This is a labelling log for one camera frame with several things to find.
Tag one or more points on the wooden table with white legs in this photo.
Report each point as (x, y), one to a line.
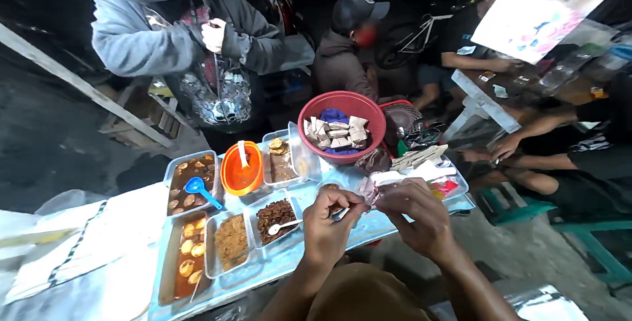
(486, 103)

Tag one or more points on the white cloth with dark stripe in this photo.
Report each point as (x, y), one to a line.
(116, 242)

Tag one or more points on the person's right fingers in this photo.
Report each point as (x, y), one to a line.
(407, 196)

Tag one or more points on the brown crumpled plastic bag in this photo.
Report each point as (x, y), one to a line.
(374, 162)

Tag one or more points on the person's left hand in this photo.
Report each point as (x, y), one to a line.
(321, 234)

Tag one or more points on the dark cap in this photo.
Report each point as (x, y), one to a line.
(351, 10)

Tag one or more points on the long white wooden beam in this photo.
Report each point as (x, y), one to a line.
(84, 83)

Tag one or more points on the person's legs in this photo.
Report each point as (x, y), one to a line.
(370, 294)

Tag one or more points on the black plastic bag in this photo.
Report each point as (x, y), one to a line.
(422, 136)

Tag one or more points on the pile of paper-wrapped packets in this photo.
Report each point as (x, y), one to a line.
(339, 134)

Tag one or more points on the light blue patterned tablecloth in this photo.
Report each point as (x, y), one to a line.
(284, 261)

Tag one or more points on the blue plastic ladle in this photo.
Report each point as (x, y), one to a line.
(194, 185)

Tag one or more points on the white banner with floral print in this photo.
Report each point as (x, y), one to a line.
(523, 19)

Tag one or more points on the small white plastic spoon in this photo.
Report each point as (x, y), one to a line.
(274, 229)

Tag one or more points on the clear container with red sauce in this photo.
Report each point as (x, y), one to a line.
(170, 266)

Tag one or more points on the clear container with fried pieces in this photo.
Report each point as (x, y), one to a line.
(284, 173)

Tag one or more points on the person's left fingers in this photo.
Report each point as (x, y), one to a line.
(332, 195)

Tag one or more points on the teal plastic stool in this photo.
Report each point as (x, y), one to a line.
(526, 211)
(595, 249)

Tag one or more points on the red plastic basin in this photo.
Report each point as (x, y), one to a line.
(377, 136)

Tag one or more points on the clear container with dark food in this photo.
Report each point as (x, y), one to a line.
(271, 212)

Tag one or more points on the stack of brown wrapping paper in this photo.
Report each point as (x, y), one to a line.
(417, 158)

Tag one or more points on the person's right hand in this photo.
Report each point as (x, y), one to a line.
(429, 224)

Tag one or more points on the red packet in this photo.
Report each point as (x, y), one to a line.
(448, 187)

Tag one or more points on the purple plastic bag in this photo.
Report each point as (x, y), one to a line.
(334, 115)

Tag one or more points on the clear container with shredded food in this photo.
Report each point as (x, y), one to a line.
(231, 244)

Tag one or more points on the pile of eggs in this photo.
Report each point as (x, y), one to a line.
(186, 247)

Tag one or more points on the wooden slatted crate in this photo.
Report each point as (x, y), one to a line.
(136, 123)

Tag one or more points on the white plastic spoon bundle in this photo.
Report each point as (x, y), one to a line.
(434, 170)

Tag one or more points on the shiny white plastic sheet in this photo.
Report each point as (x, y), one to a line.
(548, 306)

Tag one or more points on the small pinkish clear plastic bag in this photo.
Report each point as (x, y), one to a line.
(370, 191)

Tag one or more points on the orange plastic bowl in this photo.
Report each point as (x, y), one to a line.
(235, 184)

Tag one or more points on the person's right forearm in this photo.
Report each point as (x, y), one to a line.
(476, 289)

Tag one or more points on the clear container with brown stew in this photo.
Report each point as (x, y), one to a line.
(185, 169)

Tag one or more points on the white bicycle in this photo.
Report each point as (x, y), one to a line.
(422, 32)

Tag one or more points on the clear printed plastic bag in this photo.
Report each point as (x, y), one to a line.
(222, 98)

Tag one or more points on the person's left forearm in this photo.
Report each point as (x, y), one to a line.
(298, 289)

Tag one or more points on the person's right thumb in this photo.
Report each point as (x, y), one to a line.
(401, 221)

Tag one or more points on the red motorcycle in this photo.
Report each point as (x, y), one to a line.
(280, 0)

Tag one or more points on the red plastic basket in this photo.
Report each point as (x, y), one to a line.
(390, 105)

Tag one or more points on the clear plastic container lid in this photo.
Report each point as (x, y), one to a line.
(299, 155)

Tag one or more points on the person's left thumb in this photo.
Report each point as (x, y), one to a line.
(352, 216)

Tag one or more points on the clear tray with packets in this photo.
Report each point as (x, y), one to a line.
(461, 186)

